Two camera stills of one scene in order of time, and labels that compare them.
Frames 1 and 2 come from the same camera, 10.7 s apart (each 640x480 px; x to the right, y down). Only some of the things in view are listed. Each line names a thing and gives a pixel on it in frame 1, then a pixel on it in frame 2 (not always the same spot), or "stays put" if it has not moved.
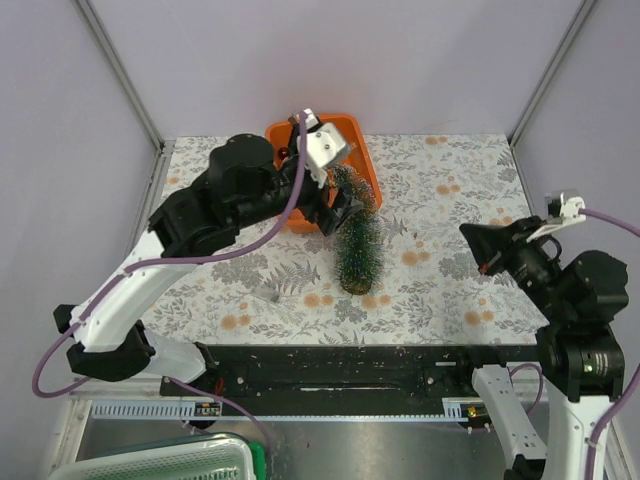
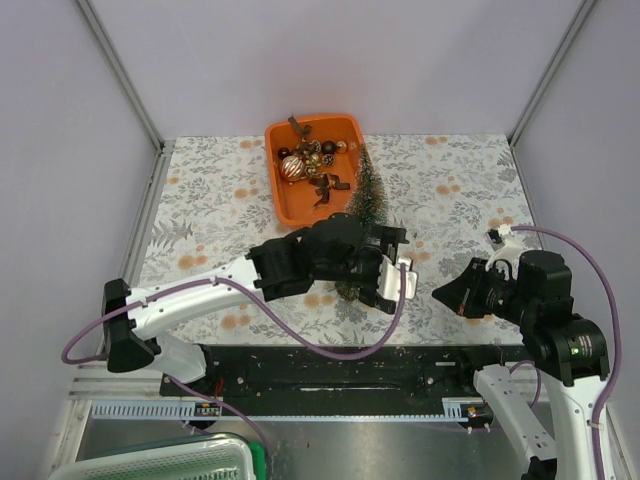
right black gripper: [488, 241] -> [461, 293]
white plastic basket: [219, 456] stays put
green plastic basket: [259, 459] stays put
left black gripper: [318, 208] -> [389, 242]
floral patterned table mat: [436, 288] stays put
